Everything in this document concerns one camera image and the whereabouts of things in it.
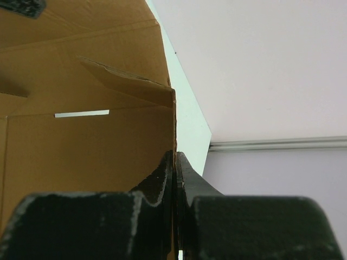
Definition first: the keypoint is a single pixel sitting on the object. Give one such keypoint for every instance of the brown cardboard box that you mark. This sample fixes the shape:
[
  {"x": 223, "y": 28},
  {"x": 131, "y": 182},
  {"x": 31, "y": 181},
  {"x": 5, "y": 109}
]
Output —
[{"x": 86, "y": 100}]

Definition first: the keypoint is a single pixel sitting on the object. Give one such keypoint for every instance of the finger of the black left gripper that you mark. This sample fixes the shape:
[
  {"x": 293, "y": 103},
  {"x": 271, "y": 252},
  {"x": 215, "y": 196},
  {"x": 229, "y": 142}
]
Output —
[{"x": 28, "y": 8}]

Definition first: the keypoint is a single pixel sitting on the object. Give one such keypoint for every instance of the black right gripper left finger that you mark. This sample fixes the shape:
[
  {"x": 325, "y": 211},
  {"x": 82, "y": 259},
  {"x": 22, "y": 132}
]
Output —
[{"x": 95, "y": 225}]

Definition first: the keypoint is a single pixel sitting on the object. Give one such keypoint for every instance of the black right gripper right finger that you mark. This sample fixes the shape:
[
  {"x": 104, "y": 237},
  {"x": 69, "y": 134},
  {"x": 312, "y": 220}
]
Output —
[{"x": 211, "y": 225}]

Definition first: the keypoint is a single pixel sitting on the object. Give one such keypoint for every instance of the right aluminium corner post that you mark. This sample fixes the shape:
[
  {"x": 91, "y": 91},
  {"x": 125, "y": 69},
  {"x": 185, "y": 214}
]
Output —
[{"x": 317, "y": 143}]

